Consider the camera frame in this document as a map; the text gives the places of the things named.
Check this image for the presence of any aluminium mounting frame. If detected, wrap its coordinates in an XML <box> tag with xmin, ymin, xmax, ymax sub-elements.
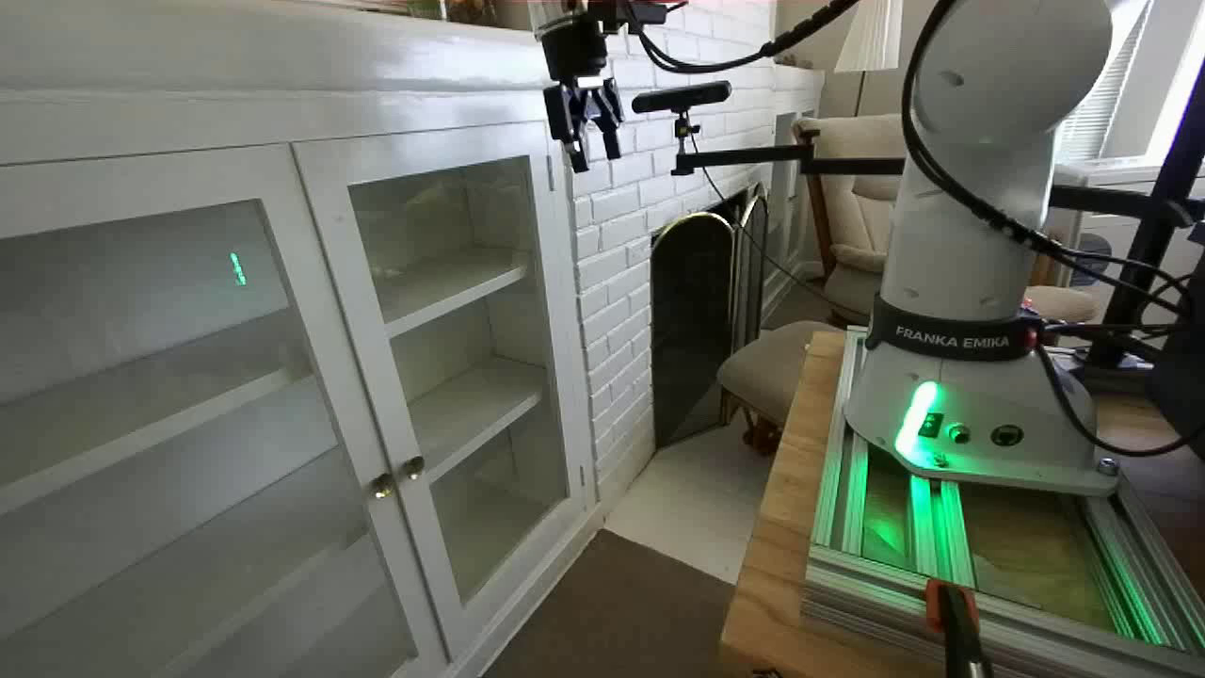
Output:
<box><xmin>801</xmin><ymin>327</ymin><xmax>1205</xmax><ymax>678</ymax></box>

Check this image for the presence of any black metal stand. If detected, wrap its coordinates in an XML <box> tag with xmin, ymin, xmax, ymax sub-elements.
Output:
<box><xmin>1051</xmin><ymin>62</ymin><xmax>1205</xmax><ymax>382</ymax></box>

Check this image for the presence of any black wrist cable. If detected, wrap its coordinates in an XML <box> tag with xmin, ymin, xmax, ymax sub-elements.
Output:
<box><xmin>634</xmin><ymin>0</ymin><xmax>864</xmax><ymax>76</ymax></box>

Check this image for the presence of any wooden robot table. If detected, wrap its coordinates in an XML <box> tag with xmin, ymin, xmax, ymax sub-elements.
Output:
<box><xmin>717</xmin><ymin>327</ymin><xmax>1205</xmax><ymax>678</ymax></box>

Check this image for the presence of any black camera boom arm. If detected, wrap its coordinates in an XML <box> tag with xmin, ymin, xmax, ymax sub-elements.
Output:
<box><xmin>668</xmin><ymin>111</ymin><xmax>908</xmax><ymax>181</ymax></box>

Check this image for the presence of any dark brown rug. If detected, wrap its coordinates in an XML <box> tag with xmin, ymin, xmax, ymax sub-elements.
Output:
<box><xmin>484</xmin><ymin>529</ymin><xmax>740</xmax><ymax>678</ymax></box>

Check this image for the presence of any beige ottoman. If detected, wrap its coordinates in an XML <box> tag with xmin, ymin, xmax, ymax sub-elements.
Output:
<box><xmin>711</xmin><ymin>316</ymin><xmax>840</xmax><ymax>458</ymax></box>

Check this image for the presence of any orange clamp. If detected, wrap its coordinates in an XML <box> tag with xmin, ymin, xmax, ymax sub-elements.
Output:
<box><xmin>922</xmin><ymin>578</ymin><xmax>996</xmax><ymax>678</ymax></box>

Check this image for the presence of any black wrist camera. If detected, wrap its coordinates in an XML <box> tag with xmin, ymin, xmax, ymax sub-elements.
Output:
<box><xmin>589</xmin><ymin>0</ymin><xmax>675</xmax><ymax>29</ymax></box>

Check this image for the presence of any black stereo camera bar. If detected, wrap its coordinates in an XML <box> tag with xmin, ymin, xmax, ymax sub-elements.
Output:
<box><xmin>628</xmin><ymin>80</ymin><xmax>735</xmax><ymax>121</ymax></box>

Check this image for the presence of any black fireplace screen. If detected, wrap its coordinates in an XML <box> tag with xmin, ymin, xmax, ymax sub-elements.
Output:
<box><xmin>647</xmin><ymin>185</ymin><xmax>771</xmax><ymax>451</ymax></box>

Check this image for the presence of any beige armchair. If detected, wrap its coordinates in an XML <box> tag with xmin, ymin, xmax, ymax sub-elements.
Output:
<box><xmin>791</xmin><ymin>67</ymin><xmax>911</xmax><ymax>331</ymax></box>

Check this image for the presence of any white glass-door cabinet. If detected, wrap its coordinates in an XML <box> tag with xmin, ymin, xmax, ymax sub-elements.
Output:
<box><xmin>0</xmin><ymin>0</ymin><xmax>602</xmax><ymax>678</ymax></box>

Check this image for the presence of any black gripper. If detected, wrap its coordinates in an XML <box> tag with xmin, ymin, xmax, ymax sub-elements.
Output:
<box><xmin>535</xmin><ymin>13</ymin><xmax>628</xmax><ymax>176</ymax></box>

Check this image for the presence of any white box blue print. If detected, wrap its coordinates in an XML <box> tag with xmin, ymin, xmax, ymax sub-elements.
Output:
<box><xmin>1075</xmin><ymin>222</ymin><xmax>1124</xmax><ymax>294</ymax></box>

